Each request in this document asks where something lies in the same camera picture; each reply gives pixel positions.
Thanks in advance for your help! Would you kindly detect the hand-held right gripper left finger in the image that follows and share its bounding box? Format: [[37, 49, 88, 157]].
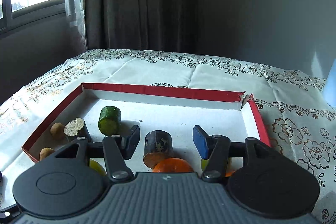
[[47, 124, 141, 183]]

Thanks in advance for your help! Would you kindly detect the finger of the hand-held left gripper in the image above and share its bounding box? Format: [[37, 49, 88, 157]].
[[0, 203, 21, 222]]

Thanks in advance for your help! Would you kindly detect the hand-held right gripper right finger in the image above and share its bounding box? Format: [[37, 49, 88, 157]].
[[192, 125, 288, 183]]

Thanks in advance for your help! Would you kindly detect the green plum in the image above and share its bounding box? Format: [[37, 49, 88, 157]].
[[89, 160, 107, 176], [201, 157, 233, 174]]

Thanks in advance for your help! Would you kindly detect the mottled dark sugarcane piece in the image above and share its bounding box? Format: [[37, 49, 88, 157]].
[[143, 130, 173, 169]]

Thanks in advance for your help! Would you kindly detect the green cucumber piece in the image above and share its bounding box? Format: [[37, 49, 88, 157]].
[[98, 106, 122, 136]]

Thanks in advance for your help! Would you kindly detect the red cardboard tray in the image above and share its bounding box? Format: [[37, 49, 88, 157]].
[[21, 82, 272, 164]]

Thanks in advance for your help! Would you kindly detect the brown longan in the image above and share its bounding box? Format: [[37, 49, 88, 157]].
[[39, 147, 55, 161], [50, 123, 65, 139]]

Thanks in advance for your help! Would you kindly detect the white floral tablecloth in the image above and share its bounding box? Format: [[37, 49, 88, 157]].
[[0, 49, 336, 224]]

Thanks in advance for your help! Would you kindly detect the light blue electric kettle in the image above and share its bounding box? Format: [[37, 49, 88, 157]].
[[325, 56, 336, 112]]

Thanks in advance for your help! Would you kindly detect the white sheer lace curtain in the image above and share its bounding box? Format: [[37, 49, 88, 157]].
[[66, 0, 88, 51]]

